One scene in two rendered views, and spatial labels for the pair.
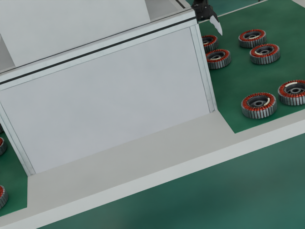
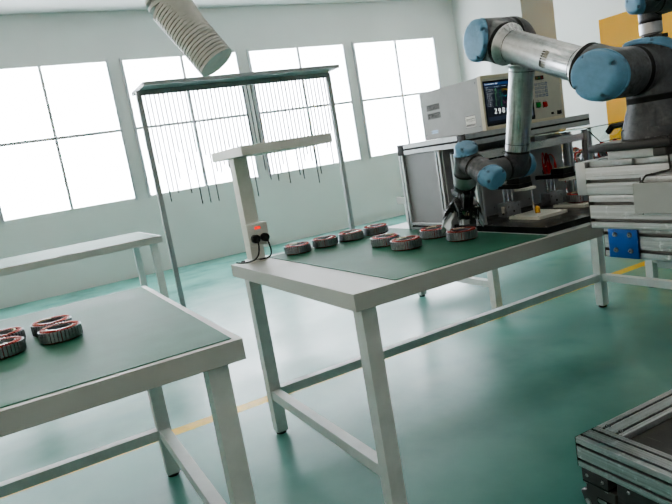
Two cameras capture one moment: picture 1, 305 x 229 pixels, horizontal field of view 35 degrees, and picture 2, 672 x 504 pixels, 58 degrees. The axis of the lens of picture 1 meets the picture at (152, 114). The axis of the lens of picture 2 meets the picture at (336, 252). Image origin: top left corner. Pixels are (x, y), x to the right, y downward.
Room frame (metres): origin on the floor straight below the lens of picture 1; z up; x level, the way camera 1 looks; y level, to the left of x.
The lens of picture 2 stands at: (3.66, -1.59, 1.12)
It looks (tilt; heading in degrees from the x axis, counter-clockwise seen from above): 9 degrees down; 156
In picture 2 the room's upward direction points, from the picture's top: 10 degrees counter-clockwise
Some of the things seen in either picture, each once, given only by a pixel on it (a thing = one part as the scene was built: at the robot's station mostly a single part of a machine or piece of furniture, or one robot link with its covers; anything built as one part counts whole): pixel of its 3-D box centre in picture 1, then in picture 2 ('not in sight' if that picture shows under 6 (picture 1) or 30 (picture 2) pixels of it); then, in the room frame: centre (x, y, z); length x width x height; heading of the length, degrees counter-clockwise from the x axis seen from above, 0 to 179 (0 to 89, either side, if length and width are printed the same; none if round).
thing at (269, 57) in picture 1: (264, 53); (385, 240); (1.64, -0.48, 0.77); 0.11 x 0.11 x 0.04
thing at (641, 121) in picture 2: not in sight; (653, 115); (2.62, -0.23, 1.09); 0.15 x 0.15 x 0.10
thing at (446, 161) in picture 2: not in sight; (507, 174); (1.65, 0.14, 0.92); 0.66 x 0.01 x 0.30; 94
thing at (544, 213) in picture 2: not in sight; (537, 214); (1.91, 0.03, 0.78); 0.15 x 0.15 x 0.01; 4
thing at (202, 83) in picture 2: not in sight; (258, 184); (-1.70, 0.13, 0.97); 1.84 x 0.50 x 1.93; 94
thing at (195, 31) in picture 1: (192, 55); (425, 191); (1.52, -0.20, 0.91); 0.28 x 0.03 x 0.32; 4
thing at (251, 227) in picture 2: not in sight; (279, 201); (1.38, -0.78, 0.98); 0.37 x 0.35 x 0.46; 94
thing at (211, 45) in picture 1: (205, 43); (461, 233); (1.89, -0.31, 0.77); 0.11 x 0.11 x 0.04
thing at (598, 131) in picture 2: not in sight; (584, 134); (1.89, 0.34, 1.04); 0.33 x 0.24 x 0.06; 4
